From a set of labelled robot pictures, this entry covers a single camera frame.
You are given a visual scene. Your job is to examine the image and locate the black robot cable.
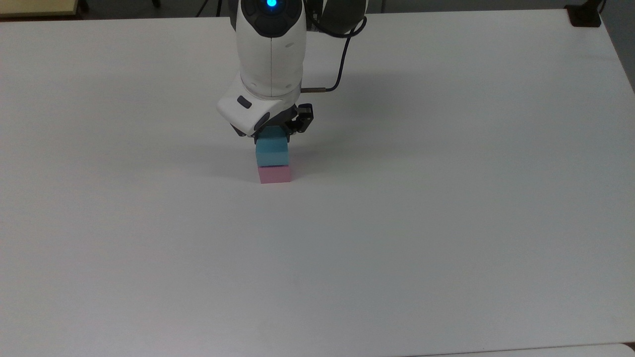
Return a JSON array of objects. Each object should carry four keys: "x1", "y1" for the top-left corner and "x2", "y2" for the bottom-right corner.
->
[{"x1": 301, "y1": 15, "x2": 369, "y2": 94}]

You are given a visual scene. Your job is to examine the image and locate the beige wooden table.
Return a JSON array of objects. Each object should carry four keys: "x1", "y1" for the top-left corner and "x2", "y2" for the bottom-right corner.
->
[{"x1": 0, "y1": 0, "x2": 80, "y2": 19}]

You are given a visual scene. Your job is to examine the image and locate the black clamp mount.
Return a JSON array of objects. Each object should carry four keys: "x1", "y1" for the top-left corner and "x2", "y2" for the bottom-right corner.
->
[{"x1": 565, "y1": 0, "x2": 607, "y2": 28}]

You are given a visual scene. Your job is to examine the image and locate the blue cube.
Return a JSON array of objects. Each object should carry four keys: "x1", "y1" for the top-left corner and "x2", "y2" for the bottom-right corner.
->
[{"x1": 255, "y1": 126, "x2": 290, "y2": 168}]

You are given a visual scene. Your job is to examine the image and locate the pink cube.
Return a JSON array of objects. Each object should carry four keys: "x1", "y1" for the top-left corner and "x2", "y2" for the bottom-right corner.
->
[{"x1": 258, "y1": 165, "x2": 292, "y2": 184}]

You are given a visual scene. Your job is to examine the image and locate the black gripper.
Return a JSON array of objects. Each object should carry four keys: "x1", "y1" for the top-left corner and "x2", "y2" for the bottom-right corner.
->
[{"x1": 247, "y1": 103, "x2": 315, "y2": 145}]

